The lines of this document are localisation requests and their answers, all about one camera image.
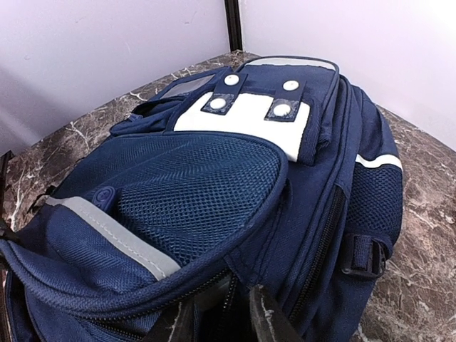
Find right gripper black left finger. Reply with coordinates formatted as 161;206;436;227
145;299;197;342

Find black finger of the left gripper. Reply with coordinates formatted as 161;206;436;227
0;151;22;271

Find left black frame post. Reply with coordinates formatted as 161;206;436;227
224;0;244;51

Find navy blue student backpack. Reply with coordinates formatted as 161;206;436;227
1;56;403;341

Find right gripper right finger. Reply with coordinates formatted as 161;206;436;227
249;284;303;342

